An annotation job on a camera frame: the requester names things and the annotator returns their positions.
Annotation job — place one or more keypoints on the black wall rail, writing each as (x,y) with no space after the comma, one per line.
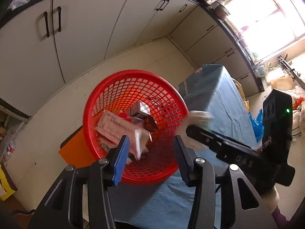
(290,70)

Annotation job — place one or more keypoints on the brown cooking pot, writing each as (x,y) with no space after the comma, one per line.
(222,10)

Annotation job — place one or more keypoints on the green tissue packet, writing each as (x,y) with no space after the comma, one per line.
(200,118)

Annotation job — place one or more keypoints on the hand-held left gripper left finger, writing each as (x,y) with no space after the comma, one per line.
(121,162)

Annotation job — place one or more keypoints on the yellow box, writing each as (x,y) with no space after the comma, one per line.
(6,183)

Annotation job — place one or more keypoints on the blue tablecloth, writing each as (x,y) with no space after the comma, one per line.
(221,100)

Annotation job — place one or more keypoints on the black kitchen countertop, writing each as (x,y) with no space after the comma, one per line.
(234,37)

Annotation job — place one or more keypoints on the person's right forearm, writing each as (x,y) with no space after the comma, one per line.
(271,200)

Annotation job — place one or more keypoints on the orange board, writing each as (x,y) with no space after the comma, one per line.
(73,152)

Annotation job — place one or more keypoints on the red plastic mesh basket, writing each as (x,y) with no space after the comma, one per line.
(162,97)

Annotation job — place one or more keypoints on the brown paper bag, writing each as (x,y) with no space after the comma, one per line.
(282,83)

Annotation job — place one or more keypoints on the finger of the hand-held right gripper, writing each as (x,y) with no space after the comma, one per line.
(205,138)

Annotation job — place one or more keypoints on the hanging clear plastic bags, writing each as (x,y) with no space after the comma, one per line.
(299,114)

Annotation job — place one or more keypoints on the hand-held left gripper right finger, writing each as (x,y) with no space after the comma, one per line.
(183,159)

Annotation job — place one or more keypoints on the yellow plastic bag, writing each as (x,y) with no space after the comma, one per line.
(241,93)

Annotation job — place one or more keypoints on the window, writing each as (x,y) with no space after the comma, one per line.
(266,16)

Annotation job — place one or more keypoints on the plastic bottle with red label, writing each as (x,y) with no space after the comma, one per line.
(9,151)

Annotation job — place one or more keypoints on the white and pink box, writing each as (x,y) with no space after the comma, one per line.
(114,126)

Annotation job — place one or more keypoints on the white plastic jug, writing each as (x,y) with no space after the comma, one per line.
(262,71)

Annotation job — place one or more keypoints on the dark red wrapper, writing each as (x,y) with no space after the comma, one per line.
(150,124)

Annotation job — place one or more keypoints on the white kitchen cabinet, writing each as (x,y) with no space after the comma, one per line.
(95,28)

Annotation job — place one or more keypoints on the blue plastic bag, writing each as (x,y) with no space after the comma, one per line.
(256,126)

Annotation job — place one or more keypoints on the dark brown box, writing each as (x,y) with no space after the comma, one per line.
(139,109)

